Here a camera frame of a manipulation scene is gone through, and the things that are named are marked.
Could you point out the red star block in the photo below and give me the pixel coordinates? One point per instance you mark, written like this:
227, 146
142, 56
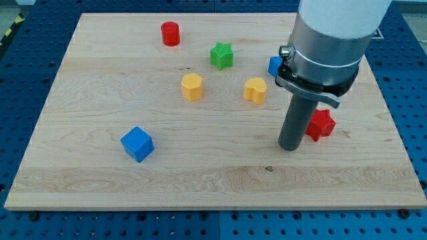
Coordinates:
321, 125

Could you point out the light wooden board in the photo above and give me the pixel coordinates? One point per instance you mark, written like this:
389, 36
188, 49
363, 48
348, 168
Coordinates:
220, 152

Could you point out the yellow heart block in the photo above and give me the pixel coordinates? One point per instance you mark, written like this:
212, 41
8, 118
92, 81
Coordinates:
255, 90

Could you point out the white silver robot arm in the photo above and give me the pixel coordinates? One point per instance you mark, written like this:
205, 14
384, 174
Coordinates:
321, 59

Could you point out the yellow hexagon block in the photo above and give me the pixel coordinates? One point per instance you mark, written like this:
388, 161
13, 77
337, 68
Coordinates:
192, 87

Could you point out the small blue block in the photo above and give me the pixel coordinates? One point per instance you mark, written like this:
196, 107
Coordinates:
274, 65

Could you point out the black clamp with silver lever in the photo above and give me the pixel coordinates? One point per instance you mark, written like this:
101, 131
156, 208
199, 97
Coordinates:
329, 94

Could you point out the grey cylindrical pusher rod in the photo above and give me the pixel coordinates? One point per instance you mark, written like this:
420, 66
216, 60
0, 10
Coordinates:
298, 117

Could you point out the green star block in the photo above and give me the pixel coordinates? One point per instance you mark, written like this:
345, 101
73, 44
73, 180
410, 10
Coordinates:
222, 55

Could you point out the red cylinder block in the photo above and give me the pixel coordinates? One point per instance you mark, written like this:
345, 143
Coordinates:
170, 33

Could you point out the blue cube block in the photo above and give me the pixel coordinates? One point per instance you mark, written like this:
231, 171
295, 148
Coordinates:
137, 144

